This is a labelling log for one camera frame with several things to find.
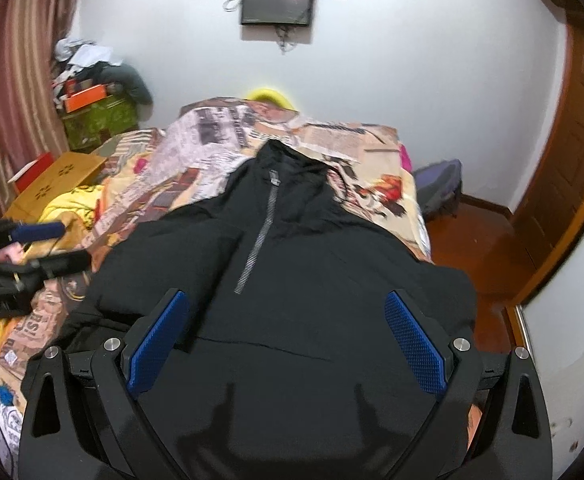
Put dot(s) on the dark grey garment on pile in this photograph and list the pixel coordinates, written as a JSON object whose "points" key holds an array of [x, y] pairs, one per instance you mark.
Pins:
{"points": [[126, 78]]}

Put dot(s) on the striped red curtain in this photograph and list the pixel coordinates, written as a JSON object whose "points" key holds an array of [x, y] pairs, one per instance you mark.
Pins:
{"points": [[29, 123]]}

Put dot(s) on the newspaper print bed cover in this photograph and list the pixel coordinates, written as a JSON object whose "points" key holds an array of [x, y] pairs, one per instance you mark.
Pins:
{"points": [[285, 235]]}

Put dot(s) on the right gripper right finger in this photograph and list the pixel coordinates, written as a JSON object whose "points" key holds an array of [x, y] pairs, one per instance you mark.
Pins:
{"points": [[449, 368]]}

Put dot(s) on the purple backpack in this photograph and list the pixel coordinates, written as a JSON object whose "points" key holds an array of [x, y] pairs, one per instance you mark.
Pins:
{"points": [[439, 188]]}

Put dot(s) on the yellow blanket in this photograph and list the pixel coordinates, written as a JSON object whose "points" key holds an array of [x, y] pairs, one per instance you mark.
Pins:
{"points": [[77, 210]]}

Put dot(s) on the wooden folding lap desk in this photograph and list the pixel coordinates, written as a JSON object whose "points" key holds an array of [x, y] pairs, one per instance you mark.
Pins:
{"points": [[68, 171]]}

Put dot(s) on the green camouflage storage box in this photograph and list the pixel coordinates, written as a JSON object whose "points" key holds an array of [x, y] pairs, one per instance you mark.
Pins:
{"points": [[88, 128]]}

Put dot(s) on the white crumpled paper pile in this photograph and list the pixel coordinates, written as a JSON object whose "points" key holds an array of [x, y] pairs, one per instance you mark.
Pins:
{"points": [[84, 53]]}

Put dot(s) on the yellow pillow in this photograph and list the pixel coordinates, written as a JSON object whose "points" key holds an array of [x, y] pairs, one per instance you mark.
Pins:
{"points": [[271, 96]]}

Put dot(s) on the orange shoe box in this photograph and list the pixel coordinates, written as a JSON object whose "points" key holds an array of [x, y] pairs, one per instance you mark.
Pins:
{"points": [[84, 98]]}

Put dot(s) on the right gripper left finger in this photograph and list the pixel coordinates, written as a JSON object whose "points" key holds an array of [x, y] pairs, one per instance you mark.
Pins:
{"points": [[125, 368]]}

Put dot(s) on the black zip jacket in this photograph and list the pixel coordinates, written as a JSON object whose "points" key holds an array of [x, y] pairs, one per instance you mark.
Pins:
{"points": [[288, 368]]}

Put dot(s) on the red white box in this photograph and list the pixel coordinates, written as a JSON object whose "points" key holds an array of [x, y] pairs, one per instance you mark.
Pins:
{"points": [[23, 178]]}

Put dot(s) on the small black wall monitor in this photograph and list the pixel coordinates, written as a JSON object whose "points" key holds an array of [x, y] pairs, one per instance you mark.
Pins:
{"points": [[277, 12]]}

